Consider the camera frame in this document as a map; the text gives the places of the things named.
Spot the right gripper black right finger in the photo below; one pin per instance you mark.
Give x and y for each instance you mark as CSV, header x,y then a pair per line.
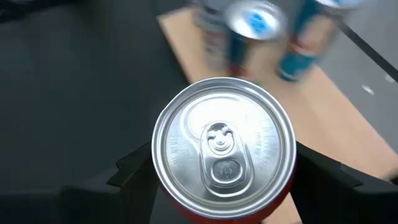
x,y
317,186

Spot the wooden shelf with black frame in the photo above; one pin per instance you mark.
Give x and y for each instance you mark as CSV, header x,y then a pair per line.
x,y
326,124

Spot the red Fanta strawberry can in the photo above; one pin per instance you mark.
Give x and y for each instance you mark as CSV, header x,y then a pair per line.
x,y
224,149

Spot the blue silver Red Bull can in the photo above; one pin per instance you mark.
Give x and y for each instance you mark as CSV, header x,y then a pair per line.
x,y
255,21
298,67

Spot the white Celsius Tropical Vibe can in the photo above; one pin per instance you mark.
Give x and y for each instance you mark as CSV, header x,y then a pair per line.
x,y
214,40

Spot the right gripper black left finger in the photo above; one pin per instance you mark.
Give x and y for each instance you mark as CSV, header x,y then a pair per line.
x,y
136,186

